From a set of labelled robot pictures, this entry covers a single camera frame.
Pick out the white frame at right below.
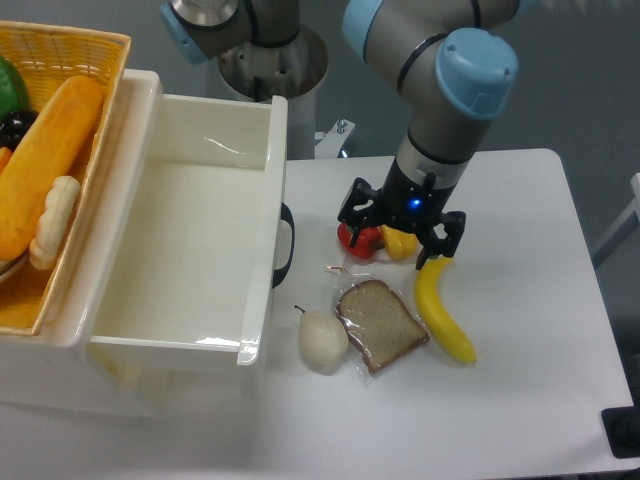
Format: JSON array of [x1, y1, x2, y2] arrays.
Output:
[[591, 173, 639, 268]]

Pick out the white drawer cabinet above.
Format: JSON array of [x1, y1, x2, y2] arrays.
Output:
[[1, 70, 289, 416]]

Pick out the yellow wicker basket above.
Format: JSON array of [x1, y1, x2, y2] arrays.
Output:
[[1, 21, 131, 336]]

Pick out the black device at corner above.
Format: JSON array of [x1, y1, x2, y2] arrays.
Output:
[[601, 406, 639, 459]]

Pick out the black drawer handle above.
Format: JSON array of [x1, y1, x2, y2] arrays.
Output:
[[272, 203, 296, 288]]

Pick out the red bell pepper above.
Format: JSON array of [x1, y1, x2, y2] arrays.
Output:
[[337, 223, 384, 260]]

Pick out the black grapes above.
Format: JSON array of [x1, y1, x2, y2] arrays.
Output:
[[0, 109, 39, 151]]

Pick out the orange baguette loaf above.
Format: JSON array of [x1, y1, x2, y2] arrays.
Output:
[[1, 76, 104, 261]]

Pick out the white open drawer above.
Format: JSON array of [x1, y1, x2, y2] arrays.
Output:
[[91, 95, 288, 370]]

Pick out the green bell pepper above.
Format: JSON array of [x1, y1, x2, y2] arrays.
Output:
[[0, 57, 30, 117]]

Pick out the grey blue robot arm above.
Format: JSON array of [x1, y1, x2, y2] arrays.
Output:
[[160, 1, 529, 262]]

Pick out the yellow banana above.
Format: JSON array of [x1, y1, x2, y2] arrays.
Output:
[[414, 257, 477, 365]]

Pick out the white table clamp bracket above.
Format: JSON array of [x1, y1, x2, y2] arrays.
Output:
[[314, 118, 356, 159]]

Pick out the bagged brown bread slice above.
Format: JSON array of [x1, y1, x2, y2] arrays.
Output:
[[324, 266, 431, 384]]

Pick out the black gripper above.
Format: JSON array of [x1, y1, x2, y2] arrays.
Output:
[[337, 160, 466, 270]]

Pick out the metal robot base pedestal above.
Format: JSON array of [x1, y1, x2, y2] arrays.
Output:
[[218, 26, 329, 160]]

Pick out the yellow bell pepper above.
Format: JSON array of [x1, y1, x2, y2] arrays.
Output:
[[379, 225, 418, 261]]

